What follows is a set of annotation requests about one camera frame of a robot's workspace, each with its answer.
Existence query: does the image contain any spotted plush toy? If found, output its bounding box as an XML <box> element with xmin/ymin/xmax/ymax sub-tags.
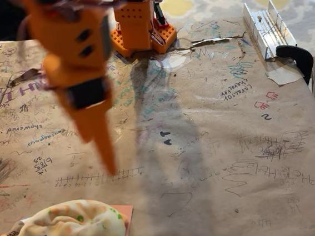
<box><xmin>0</xmin><ymin>194</ymin><xmax>131</xmax><ymax>236</ymax></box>

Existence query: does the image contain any orange grid robot base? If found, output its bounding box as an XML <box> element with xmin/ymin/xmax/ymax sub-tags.
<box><xmin>109</xmin><ymin>18</ymin><xmax>179</xmax><ymax>59</ymax></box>

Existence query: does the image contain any orange paper with red dot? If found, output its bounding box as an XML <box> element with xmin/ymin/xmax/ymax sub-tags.
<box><xmin>18</xmin><ymin>202</ymin><xmax>137</xmax><ymax>236</ymax></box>

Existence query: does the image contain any scribbled brown kraft paper cover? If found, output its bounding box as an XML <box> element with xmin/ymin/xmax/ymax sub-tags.
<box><xmin>0</xmin><ymin>10</ymin><xmax>315</xmax><ymax>236</ymax></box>

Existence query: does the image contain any white tape piece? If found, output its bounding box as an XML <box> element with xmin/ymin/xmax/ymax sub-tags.
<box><xmin>264</xmin><ymin>63</ymin><xmax>306</xmax><ymax>87</ymax></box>

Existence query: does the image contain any black clamp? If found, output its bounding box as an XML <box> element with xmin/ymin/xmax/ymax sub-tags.
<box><xmin>274</xmin><ymin>42</ymin><xmax>315</xmax><ymax>89</ymax></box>

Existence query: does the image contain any long metal hinge rail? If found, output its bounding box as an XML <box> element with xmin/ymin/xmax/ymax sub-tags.
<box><xmin>241</xmin><ymin>0</ymin><xmax>299</xmax><ymax>64</ymax></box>

